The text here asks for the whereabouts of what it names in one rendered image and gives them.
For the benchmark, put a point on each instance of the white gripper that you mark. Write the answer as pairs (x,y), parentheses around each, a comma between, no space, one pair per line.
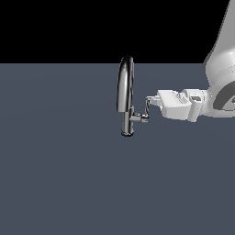
(174,107)

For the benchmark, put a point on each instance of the chrome faucet with arched spout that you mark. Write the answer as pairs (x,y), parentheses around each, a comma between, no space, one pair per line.
(125,88)

